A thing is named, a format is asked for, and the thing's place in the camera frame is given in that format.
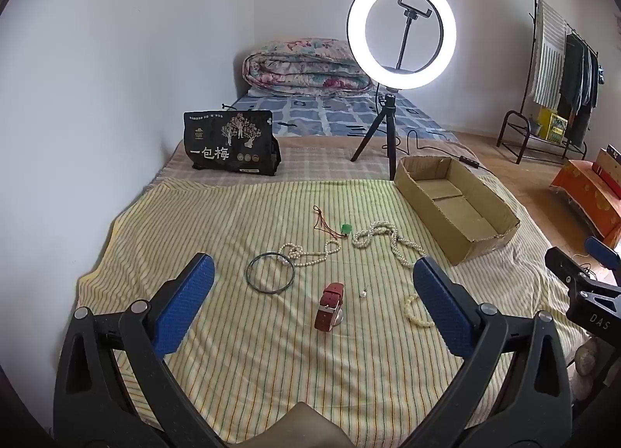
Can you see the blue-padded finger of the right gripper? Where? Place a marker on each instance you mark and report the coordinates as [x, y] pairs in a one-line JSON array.
[[605, 255]]

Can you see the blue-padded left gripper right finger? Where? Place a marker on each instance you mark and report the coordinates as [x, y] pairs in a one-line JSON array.
[[512, 388]]

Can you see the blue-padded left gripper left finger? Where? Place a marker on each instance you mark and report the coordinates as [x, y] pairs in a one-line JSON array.
[[113, 388]]

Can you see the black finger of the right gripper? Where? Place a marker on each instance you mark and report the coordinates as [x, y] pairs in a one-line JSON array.
[[565, 269]]

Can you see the red strap wristwatch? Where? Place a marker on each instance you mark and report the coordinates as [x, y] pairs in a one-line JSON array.
[[330, 309]]

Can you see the boxes on orange bench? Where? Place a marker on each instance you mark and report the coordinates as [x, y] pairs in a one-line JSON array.
[[607, 166]]

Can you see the open cardboard box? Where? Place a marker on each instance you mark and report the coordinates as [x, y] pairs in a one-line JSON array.
[[465, 217]]

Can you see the yellow box on rack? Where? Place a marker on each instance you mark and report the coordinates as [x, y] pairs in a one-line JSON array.
[[552, 125]]

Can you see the dark hanging clothes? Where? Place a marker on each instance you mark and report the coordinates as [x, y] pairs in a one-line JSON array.
[[579, 90]]

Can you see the yellow striped blanket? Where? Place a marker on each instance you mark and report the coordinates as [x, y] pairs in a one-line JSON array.
[[252, 352]]

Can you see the striped hanging towel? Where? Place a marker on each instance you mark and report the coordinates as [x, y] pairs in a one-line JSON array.
[[549, 56]]

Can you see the black clothes rack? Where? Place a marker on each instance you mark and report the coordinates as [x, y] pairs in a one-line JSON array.
[[519, 130]]

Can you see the black printed bag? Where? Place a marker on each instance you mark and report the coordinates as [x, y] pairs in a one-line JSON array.
[[232, 141]]

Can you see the plaid brown bed cover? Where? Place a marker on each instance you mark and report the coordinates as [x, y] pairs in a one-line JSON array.
[[306, 158]]

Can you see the blue patterned bed sheet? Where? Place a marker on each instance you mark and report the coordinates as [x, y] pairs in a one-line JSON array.
[[300, 115]]

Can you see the folded floral quilt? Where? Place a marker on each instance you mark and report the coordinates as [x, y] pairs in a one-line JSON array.
[[305, 66]]

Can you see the white ring light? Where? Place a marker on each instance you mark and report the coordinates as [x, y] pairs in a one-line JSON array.
[[398, 78]]

